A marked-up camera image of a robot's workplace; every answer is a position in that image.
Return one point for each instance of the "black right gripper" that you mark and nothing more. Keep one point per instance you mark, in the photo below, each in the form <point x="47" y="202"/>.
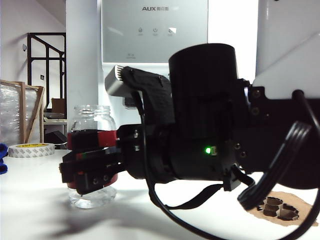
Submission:
<point x="157" y="150"/>

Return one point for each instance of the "glass bottle with red bands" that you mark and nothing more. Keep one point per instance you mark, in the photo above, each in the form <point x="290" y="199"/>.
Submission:
<point x="87" y="115"/>

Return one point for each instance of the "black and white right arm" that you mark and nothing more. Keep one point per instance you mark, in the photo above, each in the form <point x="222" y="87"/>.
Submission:
<point x="205" y="100"/>

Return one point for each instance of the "dark grey dispenser tap lever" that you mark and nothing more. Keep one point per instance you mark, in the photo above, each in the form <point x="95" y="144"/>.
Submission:
<point x="128" y="103"/>

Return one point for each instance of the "white AUX water dispenser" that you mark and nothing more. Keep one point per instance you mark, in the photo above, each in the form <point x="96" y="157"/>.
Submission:
<point x="155" y="45"/>

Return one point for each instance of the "white low table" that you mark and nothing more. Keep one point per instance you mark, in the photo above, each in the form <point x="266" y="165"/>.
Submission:
<point x="55" y="121"/>

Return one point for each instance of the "white double-sided tape roll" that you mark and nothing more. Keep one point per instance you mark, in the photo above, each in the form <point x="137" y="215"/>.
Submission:
<point x="31" y="151"/>

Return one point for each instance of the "brown cardboard box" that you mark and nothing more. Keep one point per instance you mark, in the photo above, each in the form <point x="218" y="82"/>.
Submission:
<point x="58" y="105"/>

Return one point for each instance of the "blue cloth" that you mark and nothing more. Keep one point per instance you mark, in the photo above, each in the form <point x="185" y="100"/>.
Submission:
<point x="3" y="160"/>

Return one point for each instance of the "black metal stair railing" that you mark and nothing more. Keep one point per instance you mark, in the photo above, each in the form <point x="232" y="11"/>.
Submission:
<point x="29" y="62"/>

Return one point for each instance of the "jagged black charred piece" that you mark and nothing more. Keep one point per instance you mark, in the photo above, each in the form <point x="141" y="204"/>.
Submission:
<point x="287" y="213"/>

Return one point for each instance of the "wooden frame with plastic wrap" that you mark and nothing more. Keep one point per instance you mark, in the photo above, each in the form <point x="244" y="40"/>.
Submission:
<point x="23" y="112"/>

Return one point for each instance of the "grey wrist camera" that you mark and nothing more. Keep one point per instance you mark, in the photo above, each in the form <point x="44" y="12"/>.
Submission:
<point x="116" y="82"/>

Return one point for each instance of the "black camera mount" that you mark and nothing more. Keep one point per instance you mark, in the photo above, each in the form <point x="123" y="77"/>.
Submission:
<point x="155" y="95"/>

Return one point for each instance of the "round wall device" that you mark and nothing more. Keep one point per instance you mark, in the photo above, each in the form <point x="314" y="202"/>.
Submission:
<point x="24" y="47"/>

